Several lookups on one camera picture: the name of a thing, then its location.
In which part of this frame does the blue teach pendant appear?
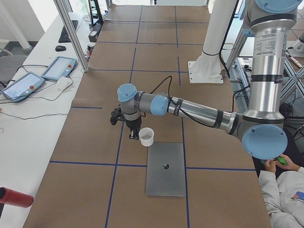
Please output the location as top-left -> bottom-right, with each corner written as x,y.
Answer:
1,72 -> 45,102
41,56 -> 77,81

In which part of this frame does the black keyboard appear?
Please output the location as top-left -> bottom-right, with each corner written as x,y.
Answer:
58,19 -> 79,44

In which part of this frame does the aluminium frame post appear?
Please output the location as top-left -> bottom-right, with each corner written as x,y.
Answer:
54,0 -> 89,72

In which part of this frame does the near blue teach pendant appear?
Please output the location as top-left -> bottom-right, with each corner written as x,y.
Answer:
1,72 -> 45,102

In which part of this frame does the white ceramic cup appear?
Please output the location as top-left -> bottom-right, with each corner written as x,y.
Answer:
139,127 -> 154,147

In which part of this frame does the red cylinder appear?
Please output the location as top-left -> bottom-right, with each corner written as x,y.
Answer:
0,187 -> 34,208

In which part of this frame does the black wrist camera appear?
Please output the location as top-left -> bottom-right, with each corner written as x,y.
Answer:
110,107 -> 124,125

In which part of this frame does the black computer mouse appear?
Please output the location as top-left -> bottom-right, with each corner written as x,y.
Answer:
55,45 -> 66,52

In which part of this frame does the green handled tool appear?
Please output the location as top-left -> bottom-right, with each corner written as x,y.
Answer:
276,156 -> 287,165

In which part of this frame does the white folded cloth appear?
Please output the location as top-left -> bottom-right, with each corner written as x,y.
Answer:
56,77 -> 73,91

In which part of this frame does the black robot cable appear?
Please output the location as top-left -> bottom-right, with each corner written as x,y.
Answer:
150,75 -> 221,128

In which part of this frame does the person in white jacket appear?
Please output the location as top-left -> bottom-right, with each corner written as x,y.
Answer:
258,154 -> 304,228

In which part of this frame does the far blue teach pendant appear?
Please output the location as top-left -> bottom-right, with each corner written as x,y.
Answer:
41,56 -> 77,81

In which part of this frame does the black box device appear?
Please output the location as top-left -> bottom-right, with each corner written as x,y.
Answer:
88,23 -> 102,43

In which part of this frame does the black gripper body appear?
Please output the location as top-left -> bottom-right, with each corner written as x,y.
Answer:
126,118 -> 142,130

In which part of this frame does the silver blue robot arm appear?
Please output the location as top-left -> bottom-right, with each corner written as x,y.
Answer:
110,0 -> 300,160

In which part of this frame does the white pedestal column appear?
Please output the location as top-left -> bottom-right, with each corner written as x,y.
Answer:
188,0 -> 238,84

